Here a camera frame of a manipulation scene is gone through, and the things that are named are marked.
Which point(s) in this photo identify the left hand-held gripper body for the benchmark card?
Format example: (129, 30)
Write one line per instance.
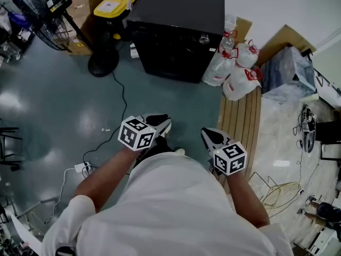
(136, 135)

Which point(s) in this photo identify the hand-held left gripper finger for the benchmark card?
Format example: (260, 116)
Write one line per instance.
(155, 117)
(165, 128)

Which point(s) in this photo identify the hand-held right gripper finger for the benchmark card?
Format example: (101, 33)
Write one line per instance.
(209, 143)
(221, 137)

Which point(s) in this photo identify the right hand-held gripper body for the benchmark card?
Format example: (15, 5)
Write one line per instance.
(230, 159)

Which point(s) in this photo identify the person's right forearm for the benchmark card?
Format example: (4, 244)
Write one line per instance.
(245, 201)

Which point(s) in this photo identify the person's left forearm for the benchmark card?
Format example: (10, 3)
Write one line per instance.
(106, 177)

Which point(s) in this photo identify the wooden slatted board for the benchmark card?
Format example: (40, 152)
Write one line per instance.
(239, 132)

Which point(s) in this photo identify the person's white shoe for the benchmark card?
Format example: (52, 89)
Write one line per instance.
(180, 151)

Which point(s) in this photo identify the white paper scrap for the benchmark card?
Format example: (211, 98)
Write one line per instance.
(106, 129)

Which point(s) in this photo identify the white power strip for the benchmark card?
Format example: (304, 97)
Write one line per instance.
(82, 167)

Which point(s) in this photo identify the white flat mop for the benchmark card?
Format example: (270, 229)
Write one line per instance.
(133, 51)

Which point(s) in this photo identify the black handheld vacuum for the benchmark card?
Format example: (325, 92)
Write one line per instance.
(307, 132)

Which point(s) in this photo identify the person's white shirt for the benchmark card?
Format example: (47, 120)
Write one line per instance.
(165, 212)

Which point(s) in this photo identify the grey plastic-wrapped box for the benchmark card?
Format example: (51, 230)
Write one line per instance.
(285, 73)

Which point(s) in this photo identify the black metal table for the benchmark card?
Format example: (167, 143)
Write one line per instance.
(330, 135)

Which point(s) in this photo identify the small brown cardboard sheet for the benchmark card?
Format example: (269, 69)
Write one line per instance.
(243, 27)

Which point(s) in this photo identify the black bin yellow lid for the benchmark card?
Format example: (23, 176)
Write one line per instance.
(110, 12)

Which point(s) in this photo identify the clear plastic tub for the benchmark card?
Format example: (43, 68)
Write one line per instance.
(230, 23)

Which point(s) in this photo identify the white panel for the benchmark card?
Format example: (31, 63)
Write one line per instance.
(327, 89)

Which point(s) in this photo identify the large brown cardboard sheet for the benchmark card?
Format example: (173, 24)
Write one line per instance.
(287, 37)

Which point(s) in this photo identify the brown cardboard box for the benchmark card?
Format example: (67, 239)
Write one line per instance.
(80, 17)

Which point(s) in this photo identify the black metal stool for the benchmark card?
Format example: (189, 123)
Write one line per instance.
(9, 148)

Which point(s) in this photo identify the black standing fan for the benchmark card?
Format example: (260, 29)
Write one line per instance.
(48, 25)

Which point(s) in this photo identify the white sheet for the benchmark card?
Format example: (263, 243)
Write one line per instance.
(25, 233)

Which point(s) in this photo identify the black metal rack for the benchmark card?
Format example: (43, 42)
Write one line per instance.
(10, 49)

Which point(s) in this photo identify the purple bag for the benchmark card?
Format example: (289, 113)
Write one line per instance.
(17, 19)

